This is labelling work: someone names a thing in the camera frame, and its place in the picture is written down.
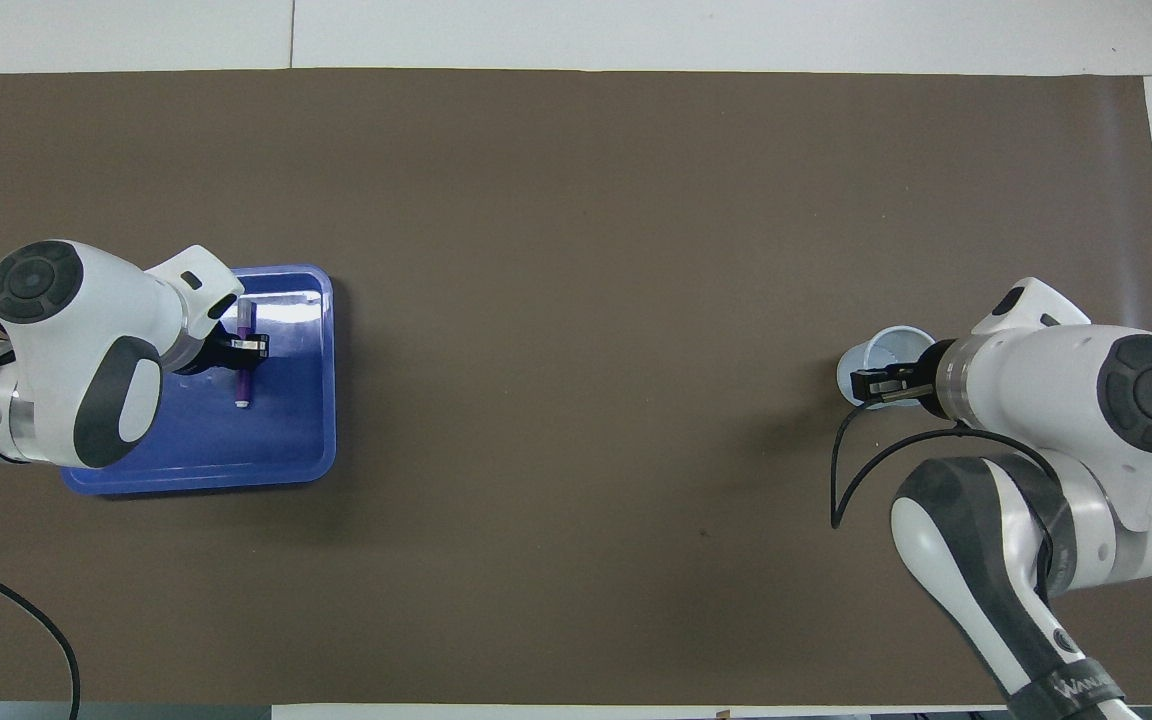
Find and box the blue plastic tray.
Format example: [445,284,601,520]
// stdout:
[60,264,338,497]

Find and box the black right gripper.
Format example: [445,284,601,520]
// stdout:
[854,340,959,416]

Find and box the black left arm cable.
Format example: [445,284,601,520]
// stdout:
[0,555,82,720]

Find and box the brown table mat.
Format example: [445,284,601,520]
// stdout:
[0,68,1152,706]

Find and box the translucent plastic cup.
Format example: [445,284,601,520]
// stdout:
[836,325,937,409]

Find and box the purple pen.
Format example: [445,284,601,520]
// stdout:
[232,302,257,409]

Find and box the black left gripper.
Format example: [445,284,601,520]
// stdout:
[174,335,270,379]

